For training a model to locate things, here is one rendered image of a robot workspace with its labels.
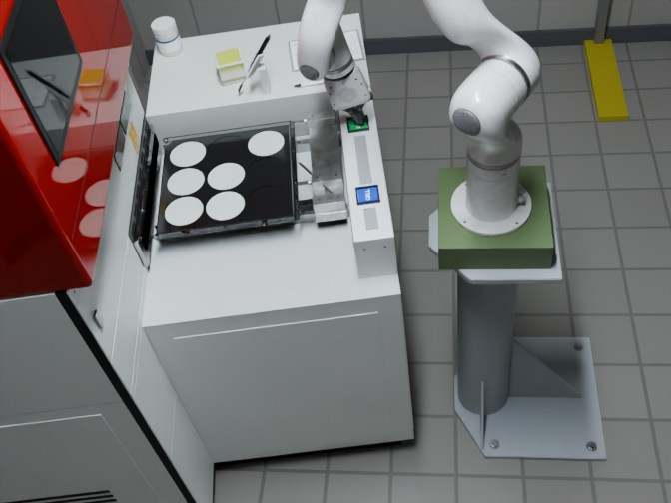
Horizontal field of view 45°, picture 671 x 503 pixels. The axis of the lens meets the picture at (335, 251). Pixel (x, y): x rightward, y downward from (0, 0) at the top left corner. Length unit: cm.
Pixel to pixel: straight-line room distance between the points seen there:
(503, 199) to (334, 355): 60
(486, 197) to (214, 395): 92
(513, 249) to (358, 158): 45
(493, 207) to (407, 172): 149
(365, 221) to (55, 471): 101
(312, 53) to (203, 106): 53
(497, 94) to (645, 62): 235
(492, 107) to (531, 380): 120
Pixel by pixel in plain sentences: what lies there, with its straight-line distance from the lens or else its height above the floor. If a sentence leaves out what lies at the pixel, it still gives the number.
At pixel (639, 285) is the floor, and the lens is 301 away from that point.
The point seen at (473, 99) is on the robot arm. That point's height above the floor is 132.
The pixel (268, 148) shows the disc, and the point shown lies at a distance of 219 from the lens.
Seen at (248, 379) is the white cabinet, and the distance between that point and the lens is 216.
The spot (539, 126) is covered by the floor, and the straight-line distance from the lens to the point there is 355.
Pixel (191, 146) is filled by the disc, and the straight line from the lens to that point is 226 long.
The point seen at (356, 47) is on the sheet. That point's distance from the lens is 237.
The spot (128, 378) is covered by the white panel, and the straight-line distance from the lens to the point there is 185.
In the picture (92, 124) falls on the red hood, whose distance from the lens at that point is 169.
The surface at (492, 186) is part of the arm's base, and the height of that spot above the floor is 104.
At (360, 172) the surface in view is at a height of 96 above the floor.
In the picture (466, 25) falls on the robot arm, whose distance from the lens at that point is 161.
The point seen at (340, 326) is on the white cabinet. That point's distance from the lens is 198.
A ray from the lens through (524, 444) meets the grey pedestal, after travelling 261.
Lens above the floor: 234
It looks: 49 degrees down
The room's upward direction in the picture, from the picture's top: 10 degrees counter-clockwise
